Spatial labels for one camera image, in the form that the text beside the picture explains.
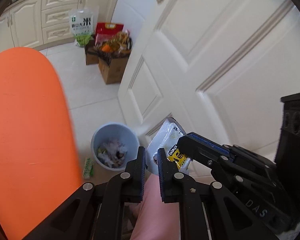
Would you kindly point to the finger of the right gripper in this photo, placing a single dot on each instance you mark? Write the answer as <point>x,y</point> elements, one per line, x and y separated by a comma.
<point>247,175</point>
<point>205,143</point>

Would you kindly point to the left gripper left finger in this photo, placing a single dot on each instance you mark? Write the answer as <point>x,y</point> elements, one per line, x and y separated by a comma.
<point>96,211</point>

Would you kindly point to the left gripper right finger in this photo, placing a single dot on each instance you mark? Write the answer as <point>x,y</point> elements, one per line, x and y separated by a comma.
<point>206,211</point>

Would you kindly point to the green checkered wrapper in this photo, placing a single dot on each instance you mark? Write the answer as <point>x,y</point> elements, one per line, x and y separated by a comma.
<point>88,169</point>

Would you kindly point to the silver foil sachet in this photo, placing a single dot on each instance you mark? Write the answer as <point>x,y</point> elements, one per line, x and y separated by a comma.
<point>167,138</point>

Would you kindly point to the clear bag with bread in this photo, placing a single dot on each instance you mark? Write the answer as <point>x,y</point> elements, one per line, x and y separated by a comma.
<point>112,153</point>

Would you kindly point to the light blue trash bin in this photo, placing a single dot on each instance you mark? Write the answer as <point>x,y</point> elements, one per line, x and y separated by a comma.
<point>118,131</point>

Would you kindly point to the lower kitchen cabinets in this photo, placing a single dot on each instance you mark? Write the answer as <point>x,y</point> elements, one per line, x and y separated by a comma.
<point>42,24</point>

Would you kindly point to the pink trouser leg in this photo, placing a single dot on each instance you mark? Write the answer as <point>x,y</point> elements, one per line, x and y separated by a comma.
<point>154,218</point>

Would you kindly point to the orange round table mat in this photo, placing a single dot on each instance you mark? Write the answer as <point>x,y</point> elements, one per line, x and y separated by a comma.
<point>39,166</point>

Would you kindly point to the white door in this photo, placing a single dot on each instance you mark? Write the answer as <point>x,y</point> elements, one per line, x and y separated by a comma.
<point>219,67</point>

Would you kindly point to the brown cardboard box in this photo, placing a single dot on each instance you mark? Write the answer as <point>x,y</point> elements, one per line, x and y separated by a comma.
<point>112,68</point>

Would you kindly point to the red gift bag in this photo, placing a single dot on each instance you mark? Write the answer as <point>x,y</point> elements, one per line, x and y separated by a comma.
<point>104,31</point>

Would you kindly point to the white rice bag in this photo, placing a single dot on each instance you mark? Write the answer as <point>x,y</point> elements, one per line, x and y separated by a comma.
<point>81,25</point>

